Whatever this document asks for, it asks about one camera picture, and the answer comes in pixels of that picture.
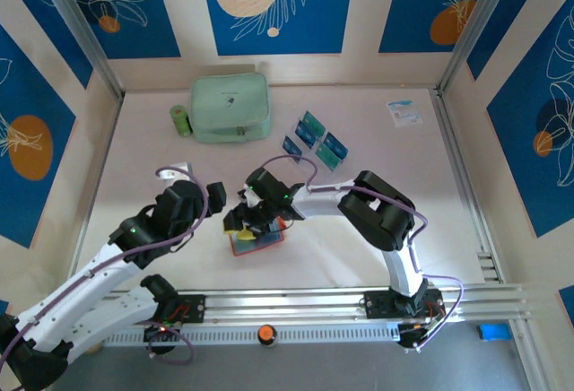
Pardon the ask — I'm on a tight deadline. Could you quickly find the aluminium side rail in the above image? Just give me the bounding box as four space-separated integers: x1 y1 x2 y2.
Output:
430 88 507 284

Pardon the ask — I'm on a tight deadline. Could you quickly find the grey slotted cable duct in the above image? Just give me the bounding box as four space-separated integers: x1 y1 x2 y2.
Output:
105 321 400 347

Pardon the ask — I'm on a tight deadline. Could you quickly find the aluminium frame post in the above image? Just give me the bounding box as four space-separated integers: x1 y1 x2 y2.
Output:
433 0 528 96
30 0 126 99

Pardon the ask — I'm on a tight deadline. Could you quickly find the teal credit card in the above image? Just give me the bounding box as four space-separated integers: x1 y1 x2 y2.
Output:
299 111 327 135

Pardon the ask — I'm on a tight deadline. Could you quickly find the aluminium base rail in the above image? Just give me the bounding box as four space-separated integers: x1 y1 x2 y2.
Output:
107 285 533 327

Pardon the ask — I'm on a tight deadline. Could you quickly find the green cylinder roll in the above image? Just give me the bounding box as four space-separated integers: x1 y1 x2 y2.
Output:
169 104 194 137

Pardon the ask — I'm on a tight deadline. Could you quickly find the mint green zip pouch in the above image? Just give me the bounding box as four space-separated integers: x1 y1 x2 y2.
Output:
190 72 272 144

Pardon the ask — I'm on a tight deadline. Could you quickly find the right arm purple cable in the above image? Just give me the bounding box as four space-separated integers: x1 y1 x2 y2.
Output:
262 155 465 351

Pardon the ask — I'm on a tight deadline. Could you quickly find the orange stop button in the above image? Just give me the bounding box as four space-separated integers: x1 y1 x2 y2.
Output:
257 324 279 347

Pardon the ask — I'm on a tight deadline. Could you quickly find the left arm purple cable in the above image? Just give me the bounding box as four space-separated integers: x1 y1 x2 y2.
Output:
0 165 210 365

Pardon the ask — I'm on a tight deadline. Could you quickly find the clear acrylic card stand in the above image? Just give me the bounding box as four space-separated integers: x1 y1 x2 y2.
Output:
278 110 351 178

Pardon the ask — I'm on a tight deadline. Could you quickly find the white blue paper packet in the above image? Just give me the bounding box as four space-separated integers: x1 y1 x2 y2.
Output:
386 99 424 128

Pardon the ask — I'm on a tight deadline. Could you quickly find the orange card holder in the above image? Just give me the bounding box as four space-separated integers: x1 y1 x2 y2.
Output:
228 215 287 257

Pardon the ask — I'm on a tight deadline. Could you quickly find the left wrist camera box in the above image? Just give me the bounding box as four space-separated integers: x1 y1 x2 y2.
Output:
154 164 192 184

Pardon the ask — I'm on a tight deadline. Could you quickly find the blue sponge block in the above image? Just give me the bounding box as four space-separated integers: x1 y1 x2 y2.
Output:
477 322 512 343

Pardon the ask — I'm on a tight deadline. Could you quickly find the green credit card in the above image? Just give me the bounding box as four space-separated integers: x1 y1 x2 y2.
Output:
314 143 345 171

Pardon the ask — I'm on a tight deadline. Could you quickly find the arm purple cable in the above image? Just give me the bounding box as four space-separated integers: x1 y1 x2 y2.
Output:
0 165 210 365
262 155 465 351

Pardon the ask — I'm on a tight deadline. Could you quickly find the small black electronics board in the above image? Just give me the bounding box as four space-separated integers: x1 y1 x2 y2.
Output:
397 322 443 351
143 323 181 343

